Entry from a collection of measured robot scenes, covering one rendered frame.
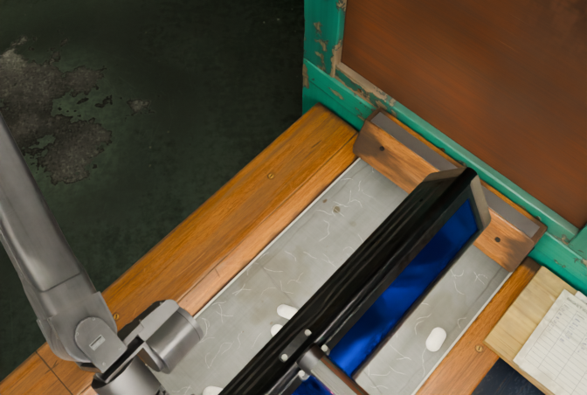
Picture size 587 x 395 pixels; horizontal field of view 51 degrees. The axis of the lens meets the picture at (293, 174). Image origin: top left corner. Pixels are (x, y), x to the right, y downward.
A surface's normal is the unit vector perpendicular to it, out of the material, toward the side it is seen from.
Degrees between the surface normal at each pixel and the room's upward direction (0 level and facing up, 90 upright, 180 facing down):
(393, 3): 90
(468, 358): 0
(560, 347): 0
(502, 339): 0
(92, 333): 36
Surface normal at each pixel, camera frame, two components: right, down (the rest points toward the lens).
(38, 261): 0.45, -0.30
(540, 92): -0.69, 0.63
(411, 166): -0.63, 0.39
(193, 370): 0.00, -0.50
